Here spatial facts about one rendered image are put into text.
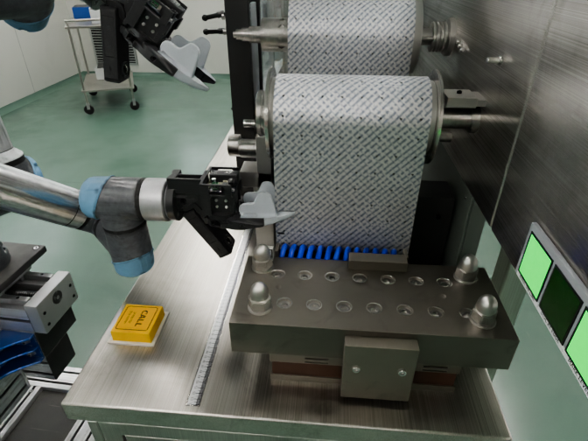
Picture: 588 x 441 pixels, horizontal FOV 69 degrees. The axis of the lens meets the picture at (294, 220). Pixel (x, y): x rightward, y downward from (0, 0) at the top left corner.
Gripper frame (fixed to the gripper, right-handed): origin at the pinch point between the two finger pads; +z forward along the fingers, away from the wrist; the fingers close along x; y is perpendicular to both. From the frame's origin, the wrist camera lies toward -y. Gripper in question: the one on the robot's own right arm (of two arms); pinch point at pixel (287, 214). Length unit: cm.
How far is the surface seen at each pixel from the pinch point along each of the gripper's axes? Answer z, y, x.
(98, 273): -116, -109, 110
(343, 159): 9.0, 10.8, -0.3
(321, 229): 6.0, -2.5, -0.2
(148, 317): -24.2, -16.7, -9.6
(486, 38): 30.1, 27.1, 10.1
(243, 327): -4.4, -6.9, -20.0
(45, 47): -357, -59, 483
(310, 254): 4.2, -5.5, -3.6
